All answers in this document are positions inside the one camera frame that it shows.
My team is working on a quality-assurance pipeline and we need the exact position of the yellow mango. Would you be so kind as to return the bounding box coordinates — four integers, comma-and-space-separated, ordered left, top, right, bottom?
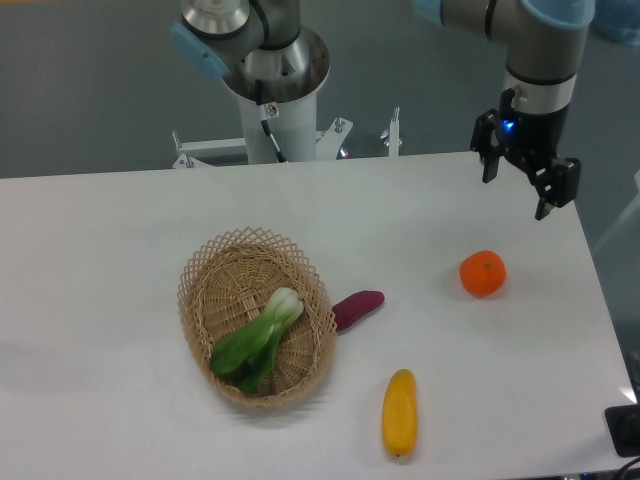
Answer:
381, 369, 419, 457

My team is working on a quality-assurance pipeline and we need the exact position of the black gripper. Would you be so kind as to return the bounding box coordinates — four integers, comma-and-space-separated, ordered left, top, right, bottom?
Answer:
470, 88, 581, 221

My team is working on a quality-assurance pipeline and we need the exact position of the purple sweet potato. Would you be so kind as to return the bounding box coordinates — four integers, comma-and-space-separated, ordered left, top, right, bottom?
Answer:
332, 290, 385, 332

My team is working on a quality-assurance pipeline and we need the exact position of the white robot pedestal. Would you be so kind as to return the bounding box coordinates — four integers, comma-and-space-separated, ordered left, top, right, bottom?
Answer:
170, 92, 404, 170

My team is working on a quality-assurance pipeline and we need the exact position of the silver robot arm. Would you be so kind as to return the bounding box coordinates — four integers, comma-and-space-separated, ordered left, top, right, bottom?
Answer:
170, 1, 595, 219

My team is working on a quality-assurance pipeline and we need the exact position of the woven wicker basket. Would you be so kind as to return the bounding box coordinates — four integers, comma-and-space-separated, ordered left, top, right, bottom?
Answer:
178, 228, 337, 409

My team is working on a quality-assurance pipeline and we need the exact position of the black cable on pedestal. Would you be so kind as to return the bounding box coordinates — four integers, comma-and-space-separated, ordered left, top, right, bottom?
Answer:
255, 79, 288, 164

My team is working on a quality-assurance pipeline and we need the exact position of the black device at table edge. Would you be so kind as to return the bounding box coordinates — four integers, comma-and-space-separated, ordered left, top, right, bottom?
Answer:
604, 404, 639, 458

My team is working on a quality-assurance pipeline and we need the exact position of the green bok choy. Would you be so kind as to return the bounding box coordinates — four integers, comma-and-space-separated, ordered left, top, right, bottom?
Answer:
209, 287, 304, 393

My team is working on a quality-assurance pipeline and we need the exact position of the orange tangerine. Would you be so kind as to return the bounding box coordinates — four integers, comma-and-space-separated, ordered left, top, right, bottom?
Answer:
459, 250, 507, 298

